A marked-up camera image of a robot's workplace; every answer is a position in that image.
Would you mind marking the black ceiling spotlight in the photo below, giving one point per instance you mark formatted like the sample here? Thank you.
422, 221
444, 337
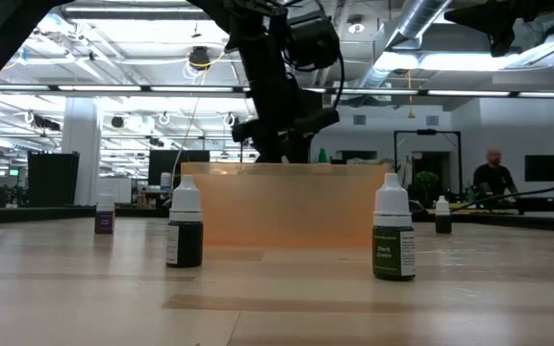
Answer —
199, 56

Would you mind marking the black metal table frame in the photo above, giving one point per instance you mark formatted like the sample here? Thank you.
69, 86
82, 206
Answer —
41, 214

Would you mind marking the black rack frame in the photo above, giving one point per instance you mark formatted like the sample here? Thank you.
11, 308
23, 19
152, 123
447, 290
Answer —
426, 131

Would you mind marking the white square pillar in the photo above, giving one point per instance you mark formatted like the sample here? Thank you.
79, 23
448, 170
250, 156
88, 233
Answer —
81, 154

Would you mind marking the black wall screen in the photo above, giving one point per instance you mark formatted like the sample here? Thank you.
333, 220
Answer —
542, 168

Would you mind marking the small purple dropper bottle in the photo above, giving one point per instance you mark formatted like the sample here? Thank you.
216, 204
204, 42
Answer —
104, 221

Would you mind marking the black cabinet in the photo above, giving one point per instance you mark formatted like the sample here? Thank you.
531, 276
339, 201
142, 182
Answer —
178, 163
53, 180

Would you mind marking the silver ceiling duct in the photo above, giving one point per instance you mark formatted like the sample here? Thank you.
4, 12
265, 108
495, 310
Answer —
416, 19

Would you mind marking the green potted plant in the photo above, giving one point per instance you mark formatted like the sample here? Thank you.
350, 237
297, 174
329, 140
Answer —
426, 182

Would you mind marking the person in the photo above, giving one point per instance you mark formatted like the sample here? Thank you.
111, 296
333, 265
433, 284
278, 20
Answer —
493, 180

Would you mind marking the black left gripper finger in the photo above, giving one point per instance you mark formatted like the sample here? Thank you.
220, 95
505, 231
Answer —
269, 151
302, 149

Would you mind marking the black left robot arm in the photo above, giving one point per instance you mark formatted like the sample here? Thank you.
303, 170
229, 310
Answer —
262, 57

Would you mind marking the green-capped food coloring bottle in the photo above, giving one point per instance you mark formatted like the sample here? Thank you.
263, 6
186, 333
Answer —
322, 157

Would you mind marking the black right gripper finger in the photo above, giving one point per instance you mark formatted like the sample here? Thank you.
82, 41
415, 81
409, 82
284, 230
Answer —
474, 12

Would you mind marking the translucent orange plastic tray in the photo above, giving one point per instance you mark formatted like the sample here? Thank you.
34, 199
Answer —
286, 206

